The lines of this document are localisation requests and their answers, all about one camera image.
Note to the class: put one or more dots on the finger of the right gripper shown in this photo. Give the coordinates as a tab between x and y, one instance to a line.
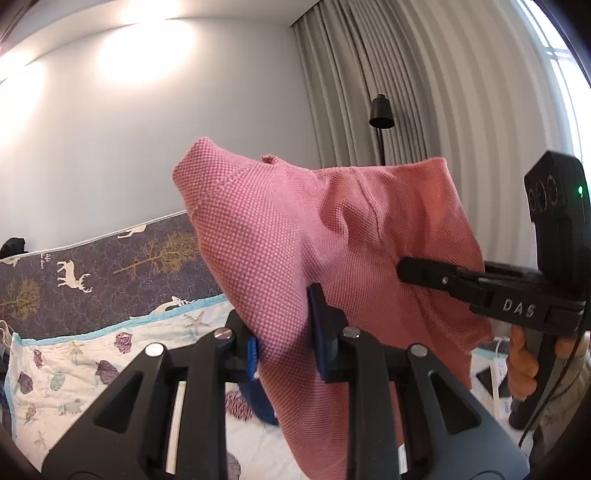
499	289

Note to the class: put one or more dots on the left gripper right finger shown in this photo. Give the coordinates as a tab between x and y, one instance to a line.
409	416

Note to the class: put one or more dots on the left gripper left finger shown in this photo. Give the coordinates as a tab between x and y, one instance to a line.
163	416

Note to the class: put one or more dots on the pink knit shirt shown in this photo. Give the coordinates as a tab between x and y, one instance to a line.
268	229

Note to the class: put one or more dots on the right forearm beige sleeve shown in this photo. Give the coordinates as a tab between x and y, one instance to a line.
563	405

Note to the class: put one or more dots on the right hand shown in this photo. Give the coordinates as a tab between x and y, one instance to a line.
523	365

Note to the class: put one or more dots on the navy star fleece blanket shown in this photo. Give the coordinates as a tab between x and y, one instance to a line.
257	399

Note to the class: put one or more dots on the white seashell quilt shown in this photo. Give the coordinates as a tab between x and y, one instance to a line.
51	382

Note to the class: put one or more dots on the beige curtain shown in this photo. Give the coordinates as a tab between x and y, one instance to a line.
467	81

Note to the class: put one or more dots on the purple deer pattern mattress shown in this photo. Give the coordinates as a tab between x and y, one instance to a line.
148	268

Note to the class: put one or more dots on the black floor lamp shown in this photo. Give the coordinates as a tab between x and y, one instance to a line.
381	119

